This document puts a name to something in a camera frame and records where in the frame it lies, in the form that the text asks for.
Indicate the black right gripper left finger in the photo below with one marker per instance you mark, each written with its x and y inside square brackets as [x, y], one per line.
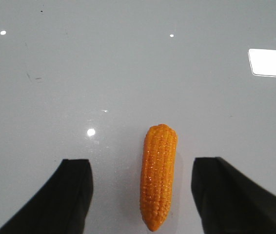
[60, 206]

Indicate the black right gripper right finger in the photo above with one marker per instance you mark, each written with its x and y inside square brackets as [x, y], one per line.
[228, 202]

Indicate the orange plastic corn cob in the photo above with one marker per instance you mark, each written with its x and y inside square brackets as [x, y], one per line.
[157, 175]

